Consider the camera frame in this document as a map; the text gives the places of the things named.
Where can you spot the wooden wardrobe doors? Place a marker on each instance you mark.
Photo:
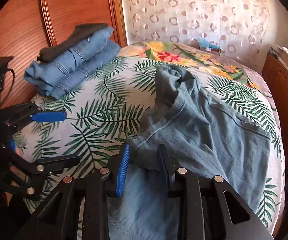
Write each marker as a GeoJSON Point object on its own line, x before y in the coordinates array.
{"type": "Point", "coordinates": [27, 26]}

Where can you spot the grey-blue pants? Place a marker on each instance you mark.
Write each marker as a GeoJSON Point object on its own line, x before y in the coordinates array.
{"type": "Point", "coordinates": [205, 135]}

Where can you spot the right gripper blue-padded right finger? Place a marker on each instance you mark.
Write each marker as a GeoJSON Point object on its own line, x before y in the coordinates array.
{"type": "Point", "coordinates": [184, 185]}

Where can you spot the palm leaf print blanket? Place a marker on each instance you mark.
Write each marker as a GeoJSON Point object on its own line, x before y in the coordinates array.
{"type": "Point", "coordinates": [108, 107]}

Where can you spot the folded blue denim jeans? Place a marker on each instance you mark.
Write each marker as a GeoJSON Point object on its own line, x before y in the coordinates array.
{"type": "Point", "coordinates": [68, 70]}

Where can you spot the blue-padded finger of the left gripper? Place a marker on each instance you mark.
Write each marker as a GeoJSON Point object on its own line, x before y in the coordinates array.
{"type": "Point", "coordinates": [49, 116]}
{"type": "Point", "coordinates": [53, 165]}

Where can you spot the white circle-pattern curtain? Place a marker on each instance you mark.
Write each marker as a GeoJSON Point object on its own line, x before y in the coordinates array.
{"type": "Point", "coordinates": [240, 28]}

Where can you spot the blue tissue pack box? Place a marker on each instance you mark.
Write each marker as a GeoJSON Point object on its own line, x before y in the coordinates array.
{"type": "Point", "coordinates": [210, 47]}

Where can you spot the folded dark grey garment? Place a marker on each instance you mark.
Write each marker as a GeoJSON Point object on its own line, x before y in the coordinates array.
{"type": "Point", "coordinates": [80, 33]}

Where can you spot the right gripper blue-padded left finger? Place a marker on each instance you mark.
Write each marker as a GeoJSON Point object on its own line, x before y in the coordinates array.
{"type": "Point", "coordinates": [107, 182]}

